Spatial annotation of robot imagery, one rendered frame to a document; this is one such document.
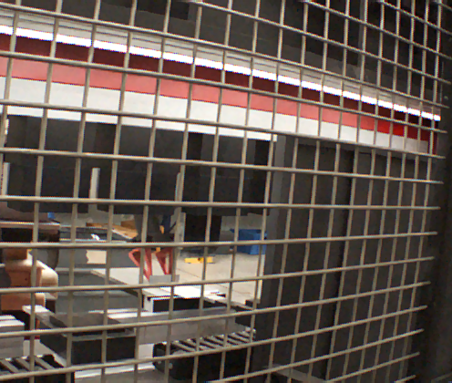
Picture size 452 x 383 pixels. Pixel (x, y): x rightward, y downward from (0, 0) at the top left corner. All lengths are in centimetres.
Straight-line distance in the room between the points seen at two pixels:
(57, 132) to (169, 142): 25
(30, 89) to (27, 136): 8
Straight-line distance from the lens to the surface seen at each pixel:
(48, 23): 95
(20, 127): 118
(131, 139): 127
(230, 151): 143
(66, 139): 119
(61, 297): 410
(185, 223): 141
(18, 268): 218
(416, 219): 113
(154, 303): 139
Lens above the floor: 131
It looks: 3 degrees down
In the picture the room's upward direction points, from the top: 5 degrees clockwise
